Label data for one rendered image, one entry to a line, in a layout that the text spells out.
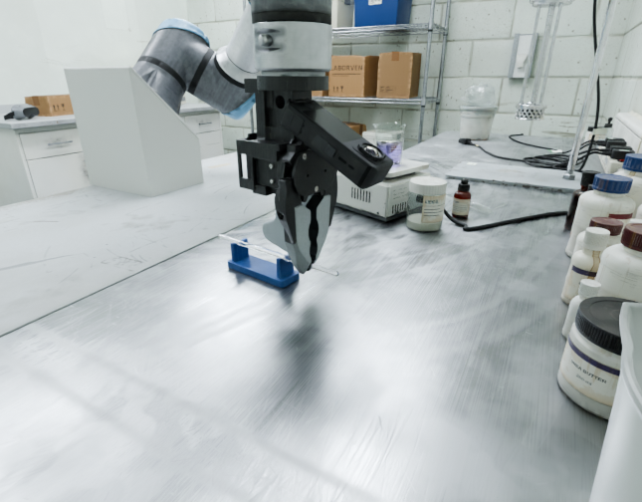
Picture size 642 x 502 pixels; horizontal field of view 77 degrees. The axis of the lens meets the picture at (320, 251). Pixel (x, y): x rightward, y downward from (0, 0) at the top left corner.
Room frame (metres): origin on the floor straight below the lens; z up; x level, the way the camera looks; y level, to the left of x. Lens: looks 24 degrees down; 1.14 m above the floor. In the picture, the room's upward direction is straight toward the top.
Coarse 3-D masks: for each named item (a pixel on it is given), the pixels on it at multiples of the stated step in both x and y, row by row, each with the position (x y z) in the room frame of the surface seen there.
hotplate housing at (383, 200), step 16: (400, 176) 0.71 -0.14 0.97; (416, 176) 0.71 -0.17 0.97; (352, 192) 0.72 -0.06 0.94; (368, 192) 0.69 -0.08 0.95; (384, 192) 0.66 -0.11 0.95; (400, 192) 0.68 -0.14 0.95; (352, 208) 0.72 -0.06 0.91; (368, 208) 0.69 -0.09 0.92; (384, 208) 0.66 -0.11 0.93; (400, 208) 0.68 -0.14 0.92
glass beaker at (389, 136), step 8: (376, 128) 0.72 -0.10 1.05; (384, 128) 0.71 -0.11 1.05; (392, 128) 0.71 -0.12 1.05; (400, 128) 0.71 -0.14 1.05; (376, 136) 0.72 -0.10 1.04; (384, 136) 0.71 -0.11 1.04; (392, 136) 0.71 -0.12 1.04; (400, 136) 0.71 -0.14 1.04; (376, 144) 0.72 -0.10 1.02; (384, 144) 0.71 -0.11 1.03; (392, 144) 0.71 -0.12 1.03; (400, 144) 0.72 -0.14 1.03; (392, 152) 0.71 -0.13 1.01; (400, 152) 0.72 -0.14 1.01; (400, 160) 0.72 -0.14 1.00
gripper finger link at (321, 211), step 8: (312, 200) 0.43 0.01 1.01; (320, 200) 0.43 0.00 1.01; (328, 200) 0.44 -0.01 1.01; (312, 208) 0.43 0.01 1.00; (320, 208) 0.43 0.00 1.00; (328, 208) 0.44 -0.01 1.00; (312, 216) 0.43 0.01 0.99; (320, 216) 0.43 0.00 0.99; (328, 216) 0.44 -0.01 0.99; (312, 224) 0.43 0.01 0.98; (320, 224) 0.43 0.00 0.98; (328, 224) 0.44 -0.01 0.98; (312, 232) 0.43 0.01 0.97; (320, 232) 0.43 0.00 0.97; (312, 240) 0.43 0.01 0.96; (320, 240) 0.43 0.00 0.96; (312, 248) 0.43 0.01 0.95; (320, 248) 0.43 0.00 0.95; (312, 256) 0.42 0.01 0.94
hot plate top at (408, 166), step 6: (402, 162) 0.75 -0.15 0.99; (408, 162) 0.75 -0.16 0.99; (414, 162) 0.75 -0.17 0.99; (420, 162) 0.75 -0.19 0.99; (396, 168) 0.69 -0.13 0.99; (402, 168) 0.69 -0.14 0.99; (408, 168) 0.70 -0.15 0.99; (414, 168) 0.71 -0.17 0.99; (420, 168) 0.72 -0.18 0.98; (426, 168) 0.73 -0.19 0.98; (390, 174) 0.67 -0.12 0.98; (396, 174) 0.67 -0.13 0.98; (402, 174) 0.68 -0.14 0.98
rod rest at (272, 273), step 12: (240, 252) 0.49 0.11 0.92; (228, 264) 0.48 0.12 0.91; (240, 264) 0.47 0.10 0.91; (252, 264) 0.47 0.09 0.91; (264, 264) 0.47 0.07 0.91; (276, 264) 0.47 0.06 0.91; (288, 264) 0.45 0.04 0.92; (252, 276) 0.46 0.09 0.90; (264, 276) 0.44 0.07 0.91; (276, 276) 0.44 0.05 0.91; (288, 276) 0.44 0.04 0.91
